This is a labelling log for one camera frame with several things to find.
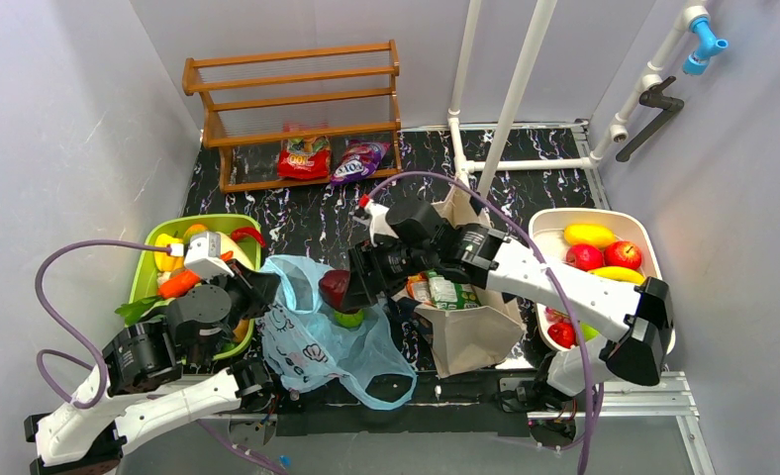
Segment dark red apple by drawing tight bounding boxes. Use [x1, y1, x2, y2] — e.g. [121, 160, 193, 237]
[319, 269, 350, 313]

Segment green custard apple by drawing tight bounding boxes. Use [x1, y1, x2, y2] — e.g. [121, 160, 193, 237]
[334, 310, 364, 329]

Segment orange snack bag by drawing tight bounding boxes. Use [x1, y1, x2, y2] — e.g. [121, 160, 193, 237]
[406, 273, 433, 305]

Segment green Fox's candy bag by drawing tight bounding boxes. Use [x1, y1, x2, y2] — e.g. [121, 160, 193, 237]
[426, 270, 481, 311]

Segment light blue plastic bag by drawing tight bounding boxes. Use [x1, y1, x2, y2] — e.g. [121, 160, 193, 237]
[255, 254, 418, 411]

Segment beige canvas tote bag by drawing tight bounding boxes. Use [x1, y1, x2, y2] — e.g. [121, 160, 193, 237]
[389, 183, 529, 380]

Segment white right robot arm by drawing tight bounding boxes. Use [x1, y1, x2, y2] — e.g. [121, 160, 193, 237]
[322, 199, 673, 401]

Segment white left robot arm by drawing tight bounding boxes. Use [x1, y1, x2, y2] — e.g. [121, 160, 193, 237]
[24, 268, 280, 474]

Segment purple Fox's candy bag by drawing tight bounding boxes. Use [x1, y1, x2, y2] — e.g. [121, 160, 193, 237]
[330, 140, 391, 186]

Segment red snack bag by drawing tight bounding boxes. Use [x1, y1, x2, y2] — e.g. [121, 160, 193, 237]
[277, 136, 332, 180]

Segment orange carrot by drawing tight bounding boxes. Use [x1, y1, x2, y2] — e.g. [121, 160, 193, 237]
[157, 251, 234, 300]

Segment white radish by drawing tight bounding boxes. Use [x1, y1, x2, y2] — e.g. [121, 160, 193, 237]
[218, 233, 256, 270]

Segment red chili pepper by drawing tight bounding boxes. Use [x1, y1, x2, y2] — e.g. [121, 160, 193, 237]
[230, 227, 266, 248]

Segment yellow bell pepper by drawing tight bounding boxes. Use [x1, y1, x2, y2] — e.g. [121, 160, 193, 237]
[153, 234, 184, 273]

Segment green lettuce leaf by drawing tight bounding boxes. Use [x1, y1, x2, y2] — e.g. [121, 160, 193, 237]
[114, 295, 167, 327]

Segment green orange mango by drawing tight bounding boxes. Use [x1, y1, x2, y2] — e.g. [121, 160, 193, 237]
[182, 224, 209, 242]

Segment purple grapes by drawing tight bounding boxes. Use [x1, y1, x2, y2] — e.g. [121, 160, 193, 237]
[544, 307, 571, 326]

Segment wooden shelf rack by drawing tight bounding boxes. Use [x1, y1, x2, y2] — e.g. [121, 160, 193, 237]
[181, 40, 403, 194]

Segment yellow mango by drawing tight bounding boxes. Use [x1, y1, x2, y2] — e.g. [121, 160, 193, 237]
[563, 224, 618, 249]

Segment yellow banana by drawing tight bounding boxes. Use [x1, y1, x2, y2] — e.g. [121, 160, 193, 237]
[589, 266, 647, 286]

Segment red peach apple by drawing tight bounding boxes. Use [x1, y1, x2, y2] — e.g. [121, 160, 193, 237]
[604, 240, 642, 270]

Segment blue pipe valve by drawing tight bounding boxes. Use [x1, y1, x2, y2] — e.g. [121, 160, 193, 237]
[682, 16, 730, 76]

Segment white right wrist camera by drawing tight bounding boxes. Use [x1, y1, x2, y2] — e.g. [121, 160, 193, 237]
[352, 195, 399, 247]

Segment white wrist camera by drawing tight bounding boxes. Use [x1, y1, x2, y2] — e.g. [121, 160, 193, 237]
[352, 195, 399, 247]
[167, 231, 240, 280]

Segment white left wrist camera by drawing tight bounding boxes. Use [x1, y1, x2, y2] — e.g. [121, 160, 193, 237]
[167, 231, 240, 280]

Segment white pvc pipe frame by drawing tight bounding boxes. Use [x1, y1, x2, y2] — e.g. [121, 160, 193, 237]
[447, 1, 720, 196]

